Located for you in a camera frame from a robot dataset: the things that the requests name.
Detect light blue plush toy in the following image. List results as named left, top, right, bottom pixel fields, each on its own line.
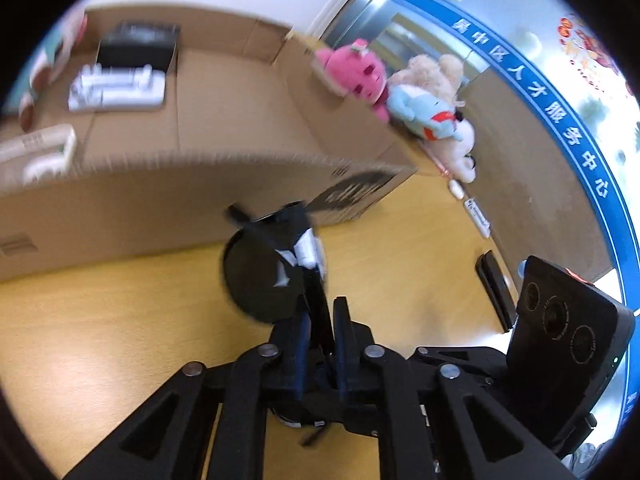
left=386, top=84, right=462, bottom=141

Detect black sunglasses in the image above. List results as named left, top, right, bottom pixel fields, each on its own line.
left=222, top=202, right=337, bottom=448

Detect black phone on table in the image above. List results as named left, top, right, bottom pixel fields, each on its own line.
left=475, top=250, right=516, bottom=333

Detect brown cardboard box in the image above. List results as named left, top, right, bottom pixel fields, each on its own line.
left=1, top=6, right=414, bottom=279

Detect clear phone case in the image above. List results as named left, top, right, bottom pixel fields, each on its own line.
left=1, top=124, right=78, bottom=191

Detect white earbuds case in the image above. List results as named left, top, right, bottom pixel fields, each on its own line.
left=448, top=180, right=465, bottom=200

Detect pink bear plush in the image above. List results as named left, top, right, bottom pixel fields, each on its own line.
left=311, top=38, right=390, bottom=122

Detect blue door banner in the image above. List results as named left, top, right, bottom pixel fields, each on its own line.
left=398, top=0, right=639, bottom=312

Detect white tag card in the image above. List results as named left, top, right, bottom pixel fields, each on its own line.
left=463, top=198, right=491, bottom=238

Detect grey folding phone stand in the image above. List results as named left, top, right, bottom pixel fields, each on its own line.
left=67, top=64, right=166, bottom=113

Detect beige fluffy plush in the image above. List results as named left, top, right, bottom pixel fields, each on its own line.
left=388, top=54, right=465, bottom=107

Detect white plush toy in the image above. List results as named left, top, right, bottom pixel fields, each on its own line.
left=424, top=118, right=476, bottom=183

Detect small black product box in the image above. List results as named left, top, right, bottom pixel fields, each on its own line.
left=96, top=22, right=181, bottom=74

